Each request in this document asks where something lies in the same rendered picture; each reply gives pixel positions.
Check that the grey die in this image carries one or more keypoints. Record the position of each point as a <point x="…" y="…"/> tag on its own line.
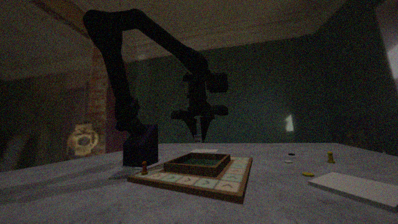
<point x="198" y="138"/>

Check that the yellow game pawn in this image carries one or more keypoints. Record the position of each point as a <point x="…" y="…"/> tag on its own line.
<point x="330" y="157"/>

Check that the orange pawn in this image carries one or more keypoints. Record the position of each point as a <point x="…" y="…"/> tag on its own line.
<point x="144" y="172"/>

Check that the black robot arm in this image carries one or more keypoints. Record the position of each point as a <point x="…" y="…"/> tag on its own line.
<point x="106" y="32"/>

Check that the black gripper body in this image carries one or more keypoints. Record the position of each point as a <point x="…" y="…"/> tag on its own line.
<point x="197" y="107"/>

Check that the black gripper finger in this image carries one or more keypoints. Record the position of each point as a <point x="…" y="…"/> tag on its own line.
<point x="191" y="123"/>
<point x="205" y="122"/>

